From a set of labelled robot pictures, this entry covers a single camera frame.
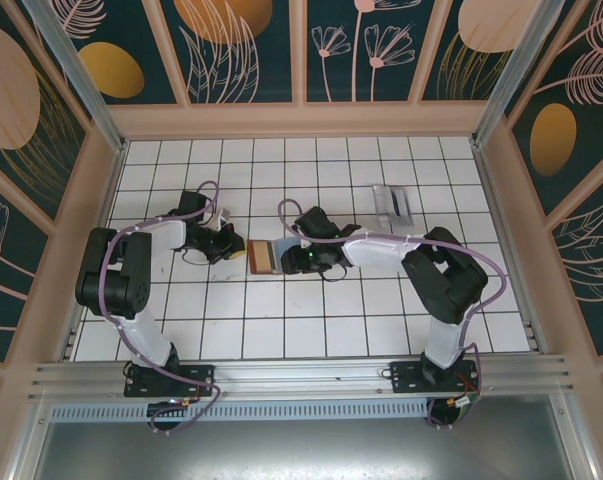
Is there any brown leather card holder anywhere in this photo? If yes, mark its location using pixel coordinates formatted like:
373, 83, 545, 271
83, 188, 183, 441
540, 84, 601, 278
246, 237, 302, 277

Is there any grey metal sheet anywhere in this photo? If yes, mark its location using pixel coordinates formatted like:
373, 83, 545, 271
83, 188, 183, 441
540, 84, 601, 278
8, 394, 600, 480

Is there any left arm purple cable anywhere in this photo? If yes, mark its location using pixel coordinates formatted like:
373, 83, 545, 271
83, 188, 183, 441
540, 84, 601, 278
100, 179, 225, 434

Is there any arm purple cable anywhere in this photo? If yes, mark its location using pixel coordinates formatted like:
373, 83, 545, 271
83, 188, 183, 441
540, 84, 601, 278
100, 179, 225, 434
278, 198, 510, 432

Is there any aluminium mounting rail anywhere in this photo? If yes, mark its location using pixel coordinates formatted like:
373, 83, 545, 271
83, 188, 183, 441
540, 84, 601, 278
28, 353, 580, 407

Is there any aluminium table edge rail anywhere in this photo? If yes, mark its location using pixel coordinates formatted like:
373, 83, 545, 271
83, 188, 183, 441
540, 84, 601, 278
55, 141, 130, 362
473, 144, 548, 354

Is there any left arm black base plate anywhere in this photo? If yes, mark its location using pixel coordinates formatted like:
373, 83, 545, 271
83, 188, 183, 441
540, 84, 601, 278
123, 363, 217, 399

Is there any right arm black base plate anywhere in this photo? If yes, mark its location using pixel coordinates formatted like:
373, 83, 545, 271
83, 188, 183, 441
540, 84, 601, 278
389, 360, 482, 396

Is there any slotted grey cable duct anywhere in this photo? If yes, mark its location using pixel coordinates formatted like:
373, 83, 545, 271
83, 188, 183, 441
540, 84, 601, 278
48, 401, 431, 422

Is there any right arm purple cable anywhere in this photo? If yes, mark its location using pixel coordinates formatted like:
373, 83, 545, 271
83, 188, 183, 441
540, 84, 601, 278
278, 198, 510, 432

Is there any aluminium frame post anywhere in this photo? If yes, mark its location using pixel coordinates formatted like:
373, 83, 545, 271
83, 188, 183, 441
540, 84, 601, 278
23, 0, 131, 154
470, 0, 557, 149

